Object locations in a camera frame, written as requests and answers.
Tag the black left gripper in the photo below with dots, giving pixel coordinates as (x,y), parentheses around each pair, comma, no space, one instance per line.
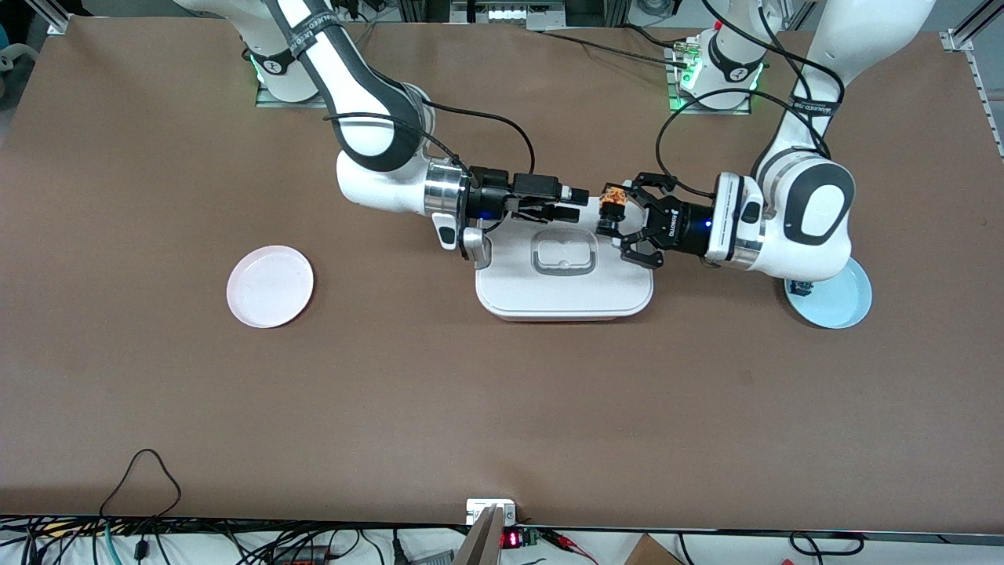
(681,222)

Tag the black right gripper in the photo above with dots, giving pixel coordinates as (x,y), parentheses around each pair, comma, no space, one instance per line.
(485,201)

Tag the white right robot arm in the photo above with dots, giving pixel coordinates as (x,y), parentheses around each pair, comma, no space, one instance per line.
(376,180)

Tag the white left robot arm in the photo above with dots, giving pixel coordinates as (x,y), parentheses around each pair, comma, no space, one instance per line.
(816,212)

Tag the white lunch box grey latches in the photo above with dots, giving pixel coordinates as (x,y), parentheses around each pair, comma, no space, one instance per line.
(561,298)

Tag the light blue round plate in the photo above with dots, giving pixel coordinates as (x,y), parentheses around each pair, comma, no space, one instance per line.
(839,306)

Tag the pink round plate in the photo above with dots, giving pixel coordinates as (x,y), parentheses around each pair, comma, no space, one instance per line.
(270,286)

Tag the small white box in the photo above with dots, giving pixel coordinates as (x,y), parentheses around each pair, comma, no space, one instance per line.
(477,507)

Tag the red test lead clips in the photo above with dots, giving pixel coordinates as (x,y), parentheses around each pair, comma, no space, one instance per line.
(569,543)

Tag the brown cardboard box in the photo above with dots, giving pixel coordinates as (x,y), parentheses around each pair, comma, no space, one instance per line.
(651,554)

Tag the red digit display board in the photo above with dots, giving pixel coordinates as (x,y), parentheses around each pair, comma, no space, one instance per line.
(511,539)

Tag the grey metal bar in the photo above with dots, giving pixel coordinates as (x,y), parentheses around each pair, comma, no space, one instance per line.
(482,545)

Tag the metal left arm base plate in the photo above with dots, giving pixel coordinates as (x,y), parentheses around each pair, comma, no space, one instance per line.
(710,112)

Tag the green push button switch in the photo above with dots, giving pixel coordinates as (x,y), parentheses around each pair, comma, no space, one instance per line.
(800,288)

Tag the aluminium frame with white lights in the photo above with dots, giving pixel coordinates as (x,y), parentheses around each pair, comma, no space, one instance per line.
(510,14)

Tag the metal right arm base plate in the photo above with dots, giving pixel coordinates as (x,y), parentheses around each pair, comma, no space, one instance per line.
(271,100)

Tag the aluminium frame rail with bracket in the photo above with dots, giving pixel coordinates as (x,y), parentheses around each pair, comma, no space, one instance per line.
(958,41)

